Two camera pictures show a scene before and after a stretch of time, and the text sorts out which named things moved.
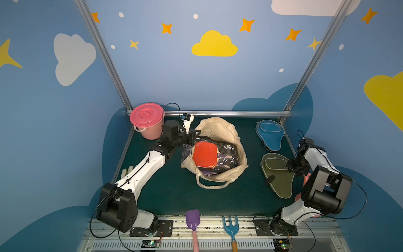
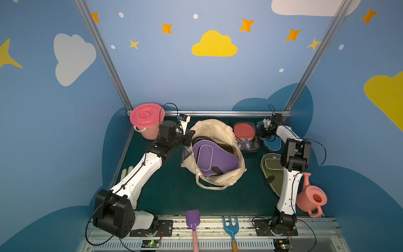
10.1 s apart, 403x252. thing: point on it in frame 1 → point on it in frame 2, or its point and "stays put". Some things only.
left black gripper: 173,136 stays put
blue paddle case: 271,134 stays put
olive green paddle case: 277,175 stays put
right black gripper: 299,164 → 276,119
